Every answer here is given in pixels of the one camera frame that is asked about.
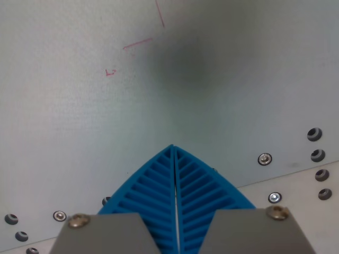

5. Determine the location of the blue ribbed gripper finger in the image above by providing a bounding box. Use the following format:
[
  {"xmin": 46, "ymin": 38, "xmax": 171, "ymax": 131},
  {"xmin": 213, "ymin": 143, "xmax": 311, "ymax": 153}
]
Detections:
[
  {"xmin": 173, "ymin": 144, "xmax": 316, "ymax": 254},
  {"xmin": 49, "ymin": 144, "xmax": 180, "ymax": 254}
]

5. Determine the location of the silver table screw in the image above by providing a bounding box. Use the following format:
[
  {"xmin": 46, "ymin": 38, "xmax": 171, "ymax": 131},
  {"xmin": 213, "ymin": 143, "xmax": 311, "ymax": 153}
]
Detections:
[
  {"xmin": 257, "ymin": 152, "xmax": 273, "ymax": 166},
  {"xmin": 52, "ymin": 210, "xmax": 67, "ymax": 222},
  {"xmin": 267, "ymin": 192, "xmax": 282, "ymax": 204}
]

